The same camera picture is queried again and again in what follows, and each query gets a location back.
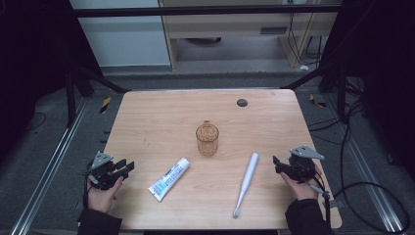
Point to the person's left hand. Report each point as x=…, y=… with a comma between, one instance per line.
x=101, y=197

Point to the white toothpaste tube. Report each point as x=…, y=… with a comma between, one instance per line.
x=169, y=178

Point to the black yellow striped tape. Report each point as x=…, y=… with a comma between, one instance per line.
x=105, y=104
x=317, y=102

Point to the black frame strut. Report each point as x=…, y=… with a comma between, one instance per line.
x=98, y=78
x=313, y=76

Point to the black frame crossbar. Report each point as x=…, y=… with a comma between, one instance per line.
x=202, y=10

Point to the metal floor rail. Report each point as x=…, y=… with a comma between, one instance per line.
x=49, y=169
x=368, y=182

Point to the person's right hand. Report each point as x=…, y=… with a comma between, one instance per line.
x=301, y=191

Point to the white cabinet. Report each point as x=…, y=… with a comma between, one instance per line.
x=124, y=39

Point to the dark round table grommet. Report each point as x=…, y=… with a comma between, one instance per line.
x=242, y=103

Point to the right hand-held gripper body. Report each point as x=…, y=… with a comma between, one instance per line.
x=301, y=164

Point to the light wooden desk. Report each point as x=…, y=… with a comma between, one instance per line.
x=228, y=26

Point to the amber glass cup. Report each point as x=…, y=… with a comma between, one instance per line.
x=207, y=138

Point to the white electric toothbrush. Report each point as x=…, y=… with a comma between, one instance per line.
x=247, y=181

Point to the black curtain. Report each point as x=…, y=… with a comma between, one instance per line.
x=385, y=65
x=32, y=65

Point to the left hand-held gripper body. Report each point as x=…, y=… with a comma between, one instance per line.
x=101, y=171

